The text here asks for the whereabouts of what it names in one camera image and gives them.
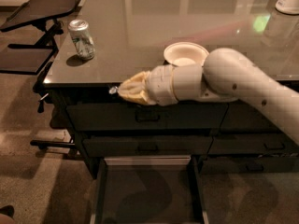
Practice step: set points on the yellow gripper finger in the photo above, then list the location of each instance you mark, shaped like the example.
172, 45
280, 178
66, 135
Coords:
139, 77
135, 92

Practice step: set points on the bottom right drawer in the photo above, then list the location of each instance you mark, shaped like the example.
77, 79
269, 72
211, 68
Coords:
250, 165

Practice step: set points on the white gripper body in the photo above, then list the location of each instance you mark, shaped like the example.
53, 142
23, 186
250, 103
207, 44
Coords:
160, 84

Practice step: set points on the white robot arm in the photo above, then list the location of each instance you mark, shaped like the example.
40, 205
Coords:
224, 75

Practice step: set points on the white container on counter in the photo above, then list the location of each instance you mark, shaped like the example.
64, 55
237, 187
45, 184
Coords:
288, 6

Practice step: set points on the silver soda can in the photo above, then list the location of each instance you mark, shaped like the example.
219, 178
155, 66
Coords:
82, 40

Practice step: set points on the top left drawer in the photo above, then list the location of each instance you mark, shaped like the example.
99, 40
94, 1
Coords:
125, 116

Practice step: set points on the black adjustable stand table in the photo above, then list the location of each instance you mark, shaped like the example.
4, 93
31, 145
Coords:
33, 55

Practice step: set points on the middle left drawer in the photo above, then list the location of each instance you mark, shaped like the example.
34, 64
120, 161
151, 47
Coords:
147, 145

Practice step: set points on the dark grey drawer cabinet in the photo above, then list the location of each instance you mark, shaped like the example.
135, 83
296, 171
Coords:
130, 36

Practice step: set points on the top right drawer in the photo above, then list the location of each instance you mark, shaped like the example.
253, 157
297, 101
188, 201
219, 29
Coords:
242, 118

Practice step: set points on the middle right drawer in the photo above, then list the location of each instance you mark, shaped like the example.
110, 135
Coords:
252, 143

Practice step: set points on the open bottom left drawer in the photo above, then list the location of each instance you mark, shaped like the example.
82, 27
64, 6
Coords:
149, 190

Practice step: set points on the white paper bowl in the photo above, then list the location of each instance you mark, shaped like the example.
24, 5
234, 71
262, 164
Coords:
185, 53

